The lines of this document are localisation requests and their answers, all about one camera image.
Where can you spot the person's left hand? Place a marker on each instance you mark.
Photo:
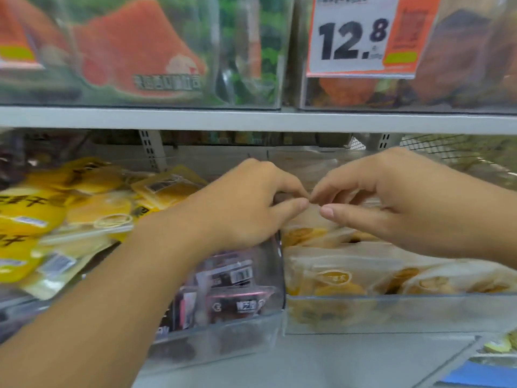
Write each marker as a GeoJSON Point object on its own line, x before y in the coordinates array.
{"type": "Point", "coordinates": [238, 206]}

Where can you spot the person's right hand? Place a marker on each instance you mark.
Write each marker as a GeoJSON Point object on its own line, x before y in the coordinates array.
{"type": "Point", "coordinates": [412, 197]}

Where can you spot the person's right thumb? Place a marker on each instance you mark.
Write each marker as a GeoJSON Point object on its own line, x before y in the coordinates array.
{"type": "Point", "coordinates": [351, 218]}

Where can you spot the person's left thumb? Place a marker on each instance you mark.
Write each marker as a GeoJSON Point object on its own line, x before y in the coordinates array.
{"type": "Point", "coordinates": [291, 209]}

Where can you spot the person's left forearm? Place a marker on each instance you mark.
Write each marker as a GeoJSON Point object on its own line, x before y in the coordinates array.
{"type": "Point", "coordinates": [101, 311]}

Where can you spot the person's right forearm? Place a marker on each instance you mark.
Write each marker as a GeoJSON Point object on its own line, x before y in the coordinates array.
{"type": "Point", "coordinates": [490, 222]}

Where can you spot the pile of pale snack packets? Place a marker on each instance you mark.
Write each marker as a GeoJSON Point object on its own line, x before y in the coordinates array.
{"type": "Point", "coordinates": [363, 274]}

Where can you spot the slotted white shelf upright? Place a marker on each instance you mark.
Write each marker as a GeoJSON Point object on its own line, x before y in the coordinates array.
{"type": "Point", "coordinates": [381, 142]}
{"type": "Point", "coordinates": [152, 149]}

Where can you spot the white metal shelf board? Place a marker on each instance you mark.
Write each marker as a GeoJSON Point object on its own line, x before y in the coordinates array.
{"type": "Point", "coordinates": [258, 120]}

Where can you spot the pile of dark pink packets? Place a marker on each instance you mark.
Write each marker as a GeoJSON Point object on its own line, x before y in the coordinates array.
{"type": "Point", "coordinates": [234, 294]}

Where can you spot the clear bin with pale packets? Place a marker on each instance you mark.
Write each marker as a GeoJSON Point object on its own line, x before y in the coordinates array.
{"type": "Point", "coordinates": [404, 315]}

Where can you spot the clear bin with dark packets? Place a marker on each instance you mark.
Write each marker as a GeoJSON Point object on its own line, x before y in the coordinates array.
{"type": "Point", "coordinates": [242, 339]}

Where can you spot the clear bin with orange packets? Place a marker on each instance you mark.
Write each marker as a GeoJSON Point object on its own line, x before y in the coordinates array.
{"type": "Point", "coordinates": [226, 76]}

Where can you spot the grey lower shelf board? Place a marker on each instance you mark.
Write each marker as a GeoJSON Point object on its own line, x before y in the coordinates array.
{"type": "Point", "coordinates": [307, 361]}

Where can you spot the clear bin with brown packets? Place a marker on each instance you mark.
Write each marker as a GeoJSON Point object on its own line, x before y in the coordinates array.
{"type": "Point", "coordinates": [464, 96]}

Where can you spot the white and orange price tag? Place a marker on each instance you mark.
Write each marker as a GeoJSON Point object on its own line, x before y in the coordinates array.
{"type": "Point", "coordinates": [351, 36]}

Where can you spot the pile of brown snack packets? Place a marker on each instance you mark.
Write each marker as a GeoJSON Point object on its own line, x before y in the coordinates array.
{"type": "Point", "coordinates": [456, 56]}

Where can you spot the yellow green snack packet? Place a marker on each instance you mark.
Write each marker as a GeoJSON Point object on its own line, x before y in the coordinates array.
{"type": "Point", "coordinates": [503, 343]}

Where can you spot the clear bin with yellow packets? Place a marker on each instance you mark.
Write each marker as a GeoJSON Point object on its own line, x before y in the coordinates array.
{"type": "Point", "coordinates": [93, 234]}

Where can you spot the blue shelf label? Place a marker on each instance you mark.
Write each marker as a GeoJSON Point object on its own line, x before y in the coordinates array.
{"type": "Point", "coordinates": [480, 376]}

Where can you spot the pile of orange snack packets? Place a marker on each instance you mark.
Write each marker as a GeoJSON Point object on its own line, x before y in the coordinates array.
{"type": "Point", "coordinates": [133, 48]}

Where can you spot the pile of yellow snack packets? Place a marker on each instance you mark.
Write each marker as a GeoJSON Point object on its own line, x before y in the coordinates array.
{"type": "Point", "coordinates": [48, 214]}

